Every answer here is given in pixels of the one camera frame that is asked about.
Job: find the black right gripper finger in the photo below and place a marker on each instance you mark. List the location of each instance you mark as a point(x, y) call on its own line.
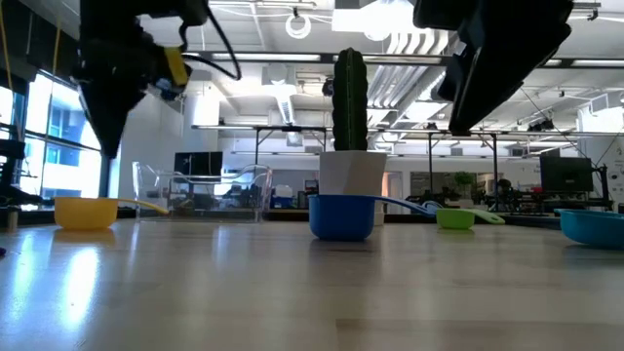
point(456, 78)
point(497, 73)

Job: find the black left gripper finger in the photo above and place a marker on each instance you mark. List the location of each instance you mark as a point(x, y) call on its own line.
point(109, 117)

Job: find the yellow measuring cup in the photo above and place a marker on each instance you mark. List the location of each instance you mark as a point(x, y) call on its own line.
point(85, 213)

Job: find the green measuring cup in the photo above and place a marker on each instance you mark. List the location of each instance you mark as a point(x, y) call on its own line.
point(454, 219)

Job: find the blue measuring cup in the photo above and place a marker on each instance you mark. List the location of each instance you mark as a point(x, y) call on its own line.
point(339, 217)

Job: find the teal measuring cup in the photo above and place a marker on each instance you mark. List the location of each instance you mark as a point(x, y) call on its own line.
point(592, 229)

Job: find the clear plastic basket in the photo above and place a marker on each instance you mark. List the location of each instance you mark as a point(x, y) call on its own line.
point(205, 195)

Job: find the small black monitor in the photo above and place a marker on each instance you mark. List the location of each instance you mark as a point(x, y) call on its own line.
point(197, 163)

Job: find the green background plant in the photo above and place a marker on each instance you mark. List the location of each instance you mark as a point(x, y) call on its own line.
point(464, 180)

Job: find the green cactus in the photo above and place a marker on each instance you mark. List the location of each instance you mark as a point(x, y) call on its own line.
point(350, 97)

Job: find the large black monitor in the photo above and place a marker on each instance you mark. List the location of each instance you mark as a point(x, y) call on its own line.
point(565, 173)

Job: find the blue white round object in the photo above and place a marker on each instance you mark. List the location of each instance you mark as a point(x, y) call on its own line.
point(431, 205)

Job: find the white hexagonal plant pot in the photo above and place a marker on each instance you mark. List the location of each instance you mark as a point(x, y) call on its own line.
point(351, 173)

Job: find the long ceiling light bar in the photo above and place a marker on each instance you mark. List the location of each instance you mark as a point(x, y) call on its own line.
point(273, 57)

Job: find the black metal background table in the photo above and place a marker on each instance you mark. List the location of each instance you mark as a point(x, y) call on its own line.
point(292, 129)

